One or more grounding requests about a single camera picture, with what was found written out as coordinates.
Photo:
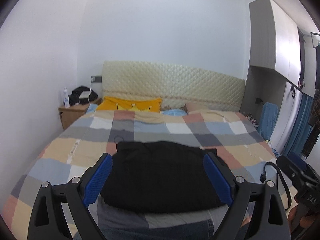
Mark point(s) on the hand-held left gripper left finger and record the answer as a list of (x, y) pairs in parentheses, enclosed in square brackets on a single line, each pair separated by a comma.
[(100, 177)]

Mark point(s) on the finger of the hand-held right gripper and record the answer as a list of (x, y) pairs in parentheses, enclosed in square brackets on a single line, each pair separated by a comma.
[(287, 163)]

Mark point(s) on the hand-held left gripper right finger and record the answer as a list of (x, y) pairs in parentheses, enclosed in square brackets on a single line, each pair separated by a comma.
[(217, 177)]

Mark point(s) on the black garment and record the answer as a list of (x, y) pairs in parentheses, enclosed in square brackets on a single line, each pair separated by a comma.
[(160, 175)]

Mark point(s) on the person's right hand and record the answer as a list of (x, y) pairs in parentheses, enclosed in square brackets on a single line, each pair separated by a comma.
[(303, 220)]

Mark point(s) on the brown patterned hanging garment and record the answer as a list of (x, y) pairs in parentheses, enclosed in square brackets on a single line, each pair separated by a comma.
[(312, 130)]

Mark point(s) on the blue curtain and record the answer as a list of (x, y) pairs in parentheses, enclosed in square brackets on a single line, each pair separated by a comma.
[(300, 120)]

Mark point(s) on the blue cloth on chair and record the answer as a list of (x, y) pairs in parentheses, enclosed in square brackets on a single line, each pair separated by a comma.
[(268, 120)]

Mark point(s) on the small bedside clutter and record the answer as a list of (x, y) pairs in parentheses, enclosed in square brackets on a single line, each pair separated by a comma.
[(252, 118)]

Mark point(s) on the wooden nightstand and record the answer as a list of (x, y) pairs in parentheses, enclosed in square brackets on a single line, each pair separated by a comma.
[(72, 116)]

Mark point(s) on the plaid patchwork blanket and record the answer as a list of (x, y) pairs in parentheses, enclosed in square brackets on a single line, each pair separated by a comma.
[(150, 130)]

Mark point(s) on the yellow pillow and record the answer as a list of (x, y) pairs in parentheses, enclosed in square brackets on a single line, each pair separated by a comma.
[(110, 103)]

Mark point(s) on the person's blue jeans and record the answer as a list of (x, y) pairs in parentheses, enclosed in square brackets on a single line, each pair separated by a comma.
[(162, 232)]

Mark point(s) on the white box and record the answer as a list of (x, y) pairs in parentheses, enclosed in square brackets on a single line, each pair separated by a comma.
[(83, 95)]

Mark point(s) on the white lotion bottle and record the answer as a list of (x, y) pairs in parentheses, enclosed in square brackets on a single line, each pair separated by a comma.
[(66, 100)]

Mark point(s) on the black bag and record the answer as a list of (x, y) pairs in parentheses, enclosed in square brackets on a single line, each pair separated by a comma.
[(80, 91)]

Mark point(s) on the cream quilted headboard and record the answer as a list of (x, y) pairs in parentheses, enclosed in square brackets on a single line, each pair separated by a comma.
[(175, 80)]

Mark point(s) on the grey wardrobe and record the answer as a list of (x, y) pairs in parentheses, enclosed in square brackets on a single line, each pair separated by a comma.
[(282, 42)]

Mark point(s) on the black wall socket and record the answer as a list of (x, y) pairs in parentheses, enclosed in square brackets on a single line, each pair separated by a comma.
[(259, 101)]

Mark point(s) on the grey wall socket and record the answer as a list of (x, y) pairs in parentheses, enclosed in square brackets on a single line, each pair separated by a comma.
[(98, 79)]

